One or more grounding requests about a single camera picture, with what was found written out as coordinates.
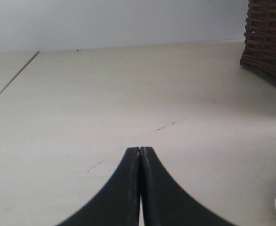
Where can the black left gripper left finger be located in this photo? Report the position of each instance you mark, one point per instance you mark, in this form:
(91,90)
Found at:
(118,201)

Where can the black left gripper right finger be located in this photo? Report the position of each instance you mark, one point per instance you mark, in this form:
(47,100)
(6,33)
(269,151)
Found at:
(165,203)

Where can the dark brown wicker basket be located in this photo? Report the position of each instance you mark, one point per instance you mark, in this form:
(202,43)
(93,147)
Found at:
(259,55)

